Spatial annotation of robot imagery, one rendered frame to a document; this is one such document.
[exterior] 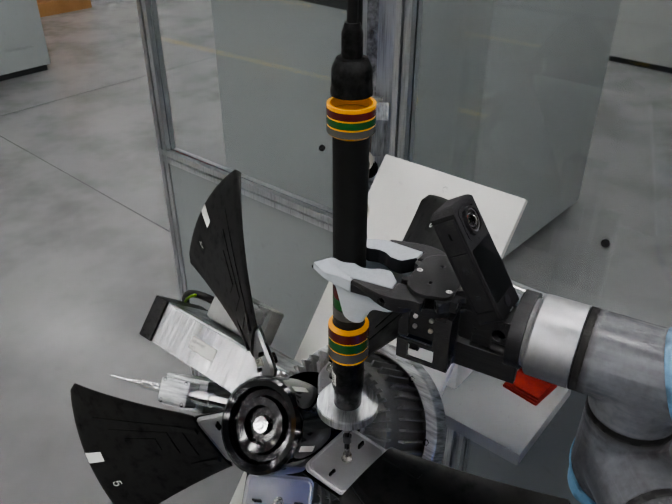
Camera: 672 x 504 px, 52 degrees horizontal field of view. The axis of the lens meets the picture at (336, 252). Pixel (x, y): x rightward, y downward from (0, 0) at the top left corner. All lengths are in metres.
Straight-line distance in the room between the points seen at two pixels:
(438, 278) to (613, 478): 0.22
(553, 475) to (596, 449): 1.10
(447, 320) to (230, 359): 0.55
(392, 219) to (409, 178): 0.07
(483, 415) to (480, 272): 0.82
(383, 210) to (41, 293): 2.48
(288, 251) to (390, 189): 0.79
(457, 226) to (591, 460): 0.24
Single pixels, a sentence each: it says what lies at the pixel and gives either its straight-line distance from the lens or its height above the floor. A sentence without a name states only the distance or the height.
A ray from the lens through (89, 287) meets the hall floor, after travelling 3.39.
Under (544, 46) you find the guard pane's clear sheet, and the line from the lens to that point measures 1.30.
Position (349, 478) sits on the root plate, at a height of 1.19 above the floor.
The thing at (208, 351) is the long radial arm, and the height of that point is 1.12.
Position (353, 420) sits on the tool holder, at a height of 1.28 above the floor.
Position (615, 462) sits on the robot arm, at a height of 1.38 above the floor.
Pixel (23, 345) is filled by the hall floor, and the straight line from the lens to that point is 3.14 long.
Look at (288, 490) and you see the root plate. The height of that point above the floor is 1.12.
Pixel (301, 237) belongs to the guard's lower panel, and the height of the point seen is 0.90.
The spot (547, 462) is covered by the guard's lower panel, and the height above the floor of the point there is 0.58.
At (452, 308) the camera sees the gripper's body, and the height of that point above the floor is 1.48.
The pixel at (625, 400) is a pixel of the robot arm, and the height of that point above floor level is 1.45.
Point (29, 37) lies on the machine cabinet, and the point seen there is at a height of 0.31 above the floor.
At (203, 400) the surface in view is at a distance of 1.08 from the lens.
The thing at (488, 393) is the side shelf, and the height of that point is 0.86.
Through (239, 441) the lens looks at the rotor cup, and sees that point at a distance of 0.89.
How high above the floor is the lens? 1.84
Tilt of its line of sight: 32 degrees down
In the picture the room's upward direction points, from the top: straight up
